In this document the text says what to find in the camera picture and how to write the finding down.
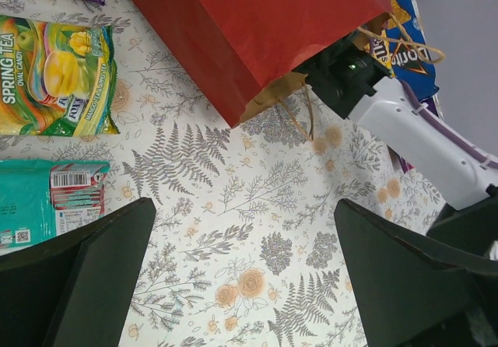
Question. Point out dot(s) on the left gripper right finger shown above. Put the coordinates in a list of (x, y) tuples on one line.
[(433, 289)]

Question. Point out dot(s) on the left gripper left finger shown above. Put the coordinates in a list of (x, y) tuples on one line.
[(75, 289)]

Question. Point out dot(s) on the teal candy packet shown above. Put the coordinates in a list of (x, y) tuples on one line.
[(42, 199)]

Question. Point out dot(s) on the yellow green snack packet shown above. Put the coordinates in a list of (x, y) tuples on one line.
[(57, 79)]

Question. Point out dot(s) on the blue snack packet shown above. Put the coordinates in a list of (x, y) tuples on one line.
[(406, 63)]

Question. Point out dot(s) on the red paper bag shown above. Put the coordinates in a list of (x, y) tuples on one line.
[(242, 53)]

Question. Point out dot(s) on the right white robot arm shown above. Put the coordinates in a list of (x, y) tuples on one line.
[(356, 86)]

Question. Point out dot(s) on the floral table mat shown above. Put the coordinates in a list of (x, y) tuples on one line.
[(244, 249)]

